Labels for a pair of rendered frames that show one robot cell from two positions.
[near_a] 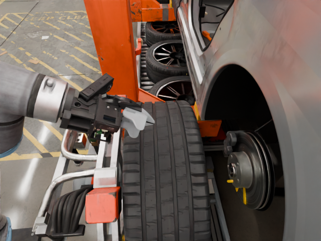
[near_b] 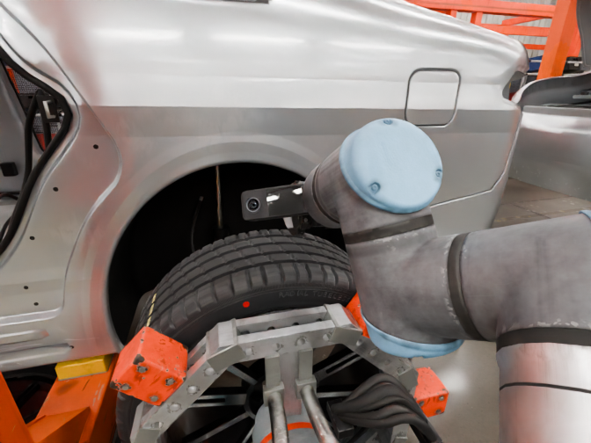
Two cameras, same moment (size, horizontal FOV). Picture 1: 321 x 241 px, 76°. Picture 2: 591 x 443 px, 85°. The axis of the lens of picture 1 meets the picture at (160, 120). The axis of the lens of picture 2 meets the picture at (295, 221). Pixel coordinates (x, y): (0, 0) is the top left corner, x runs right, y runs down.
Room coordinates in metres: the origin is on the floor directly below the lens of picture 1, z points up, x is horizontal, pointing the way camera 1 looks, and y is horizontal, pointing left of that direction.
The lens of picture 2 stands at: (0.45, 0.61, 1.50)
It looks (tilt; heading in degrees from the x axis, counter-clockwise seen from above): 22 degrees down; 259
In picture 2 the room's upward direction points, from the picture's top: straight up
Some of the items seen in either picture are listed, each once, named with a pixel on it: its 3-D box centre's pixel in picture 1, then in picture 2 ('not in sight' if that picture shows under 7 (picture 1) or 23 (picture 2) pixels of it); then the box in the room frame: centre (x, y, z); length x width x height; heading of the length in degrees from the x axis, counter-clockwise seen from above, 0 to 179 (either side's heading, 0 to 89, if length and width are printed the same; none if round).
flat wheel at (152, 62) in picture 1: (175, 63); not in sight; (2.01, -0.17, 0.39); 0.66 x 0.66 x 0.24
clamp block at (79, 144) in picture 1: (74, 141); not in sight; (0.54, 0.38, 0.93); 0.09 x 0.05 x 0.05; 93
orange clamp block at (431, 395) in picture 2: not in sight; (419, 393); (0.07, 0.14, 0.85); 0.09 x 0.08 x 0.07; 3
